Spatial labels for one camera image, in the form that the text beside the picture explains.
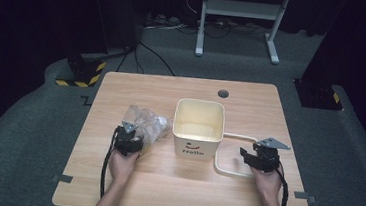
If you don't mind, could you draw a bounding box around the white metal stand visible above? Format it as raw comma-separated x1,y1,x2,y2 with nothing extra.
193,0,293,67

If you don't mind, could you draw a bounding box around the white crumpled paper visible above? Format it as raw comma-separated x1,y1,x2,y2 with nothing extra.
154,115,172,130

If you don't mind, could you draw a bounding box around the black yellow striped stand base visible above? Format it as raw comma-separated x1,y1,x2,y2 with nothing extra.
291,78,346,112
54,50,108,90

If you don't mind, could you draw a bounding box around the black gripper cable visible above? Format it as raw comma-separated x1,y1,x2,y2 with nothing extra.
271,160,292,206
98,125,121,200

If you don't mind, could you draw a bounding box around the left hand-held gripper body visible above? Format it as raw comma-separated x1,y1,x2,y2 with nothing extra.
111,120,138,157

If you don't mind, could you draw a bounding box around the clear plastic bin bag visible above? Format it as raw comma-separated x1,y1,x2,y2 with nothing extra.
120,103,175,151

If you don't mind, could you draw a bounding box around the person's right hand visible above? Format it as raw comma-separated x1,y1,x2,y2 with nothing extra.
247,165,284,201

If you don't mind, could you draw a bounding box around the person's left hand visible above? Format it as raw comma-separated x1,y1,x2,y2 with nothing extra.
106,149,141,188

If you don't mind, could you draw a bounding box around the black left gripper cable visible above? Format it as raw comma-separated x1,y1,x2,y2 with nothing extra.
98,125,121,200

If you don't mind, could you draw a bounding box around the cream bin rim ring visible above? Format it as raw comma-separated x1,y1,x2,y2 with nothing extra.
213,131,263,180

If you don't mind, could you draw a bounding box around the grey tape piece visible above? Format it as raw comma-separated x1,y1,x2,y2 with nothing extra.
293,190,318,205
52,173,74,185

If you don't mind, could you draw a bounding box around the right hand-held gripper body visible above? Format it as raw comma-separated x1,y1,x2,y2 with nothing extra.
251,135,292,175

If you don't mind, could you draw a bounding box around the black floor cable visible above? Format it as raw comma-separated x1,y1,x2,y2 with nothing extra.
115,38,179,77

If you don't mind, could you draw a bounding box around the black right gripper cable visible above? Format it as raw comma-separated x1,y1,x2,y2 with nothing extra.
271,160,292,206

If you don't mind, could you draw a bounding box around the floor power strip with cables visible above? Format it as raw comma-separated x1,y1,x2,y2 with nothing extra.
142,11,191,35

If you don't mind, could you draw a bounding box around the cream plastic waste bin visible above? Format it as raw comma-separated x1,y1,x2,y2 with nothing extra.
169,96,228,164

